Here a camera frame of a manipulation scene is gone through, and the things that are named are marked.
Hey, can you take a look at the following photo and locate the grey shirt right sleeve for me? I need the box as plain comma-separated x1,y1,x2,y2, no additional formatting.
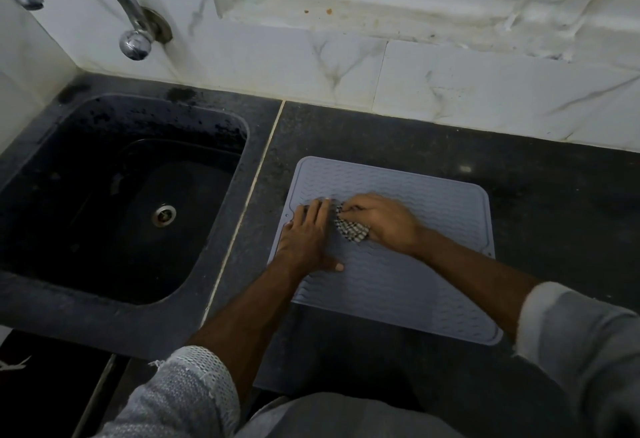
513,282,640,438

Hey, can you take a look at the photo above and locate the round metal sink drain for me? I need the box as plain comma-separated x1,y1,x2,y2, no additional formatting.
151,203,178,228

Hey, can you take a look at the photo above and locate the person's left hand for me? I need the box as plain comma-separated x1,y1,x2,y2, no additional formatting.
276,197,345,273

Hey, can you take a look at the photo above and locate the black kitchen sink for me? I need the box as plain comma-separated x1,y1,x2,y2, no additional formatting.
0,94,250,307

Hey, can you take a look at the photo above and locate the person's left forearm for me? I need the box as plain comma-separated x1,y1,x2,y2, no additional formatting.
185,252,313,403

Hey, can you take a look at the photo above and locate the grey shirt body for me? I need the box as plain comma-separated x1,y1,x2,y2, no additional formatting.
235,392,466,438

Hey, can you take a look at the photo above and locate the stained marble window sill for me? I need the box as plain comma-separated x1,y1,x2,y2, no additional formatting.
222,0,640,61

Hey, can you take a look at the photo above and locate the person's right forearm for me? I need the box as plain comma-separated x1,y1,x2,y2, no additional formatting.
412,227,542,341

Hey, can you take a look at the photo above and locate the grey ribbed silicone mat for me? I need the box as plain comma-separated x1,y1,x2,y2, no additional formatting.
269,156,504,347

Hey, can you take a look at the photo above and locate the white mesh left sleeve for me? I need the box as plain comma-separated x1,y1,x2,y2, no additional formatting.
97,345,242,438

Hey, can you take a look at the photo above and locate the black white checked cloth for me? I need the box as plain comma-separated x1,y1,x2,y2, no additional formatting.
333,203,371,243

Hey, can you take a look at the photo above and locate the person's right hand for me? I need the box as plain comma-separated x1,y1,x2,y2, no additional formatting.
339,193,426,256

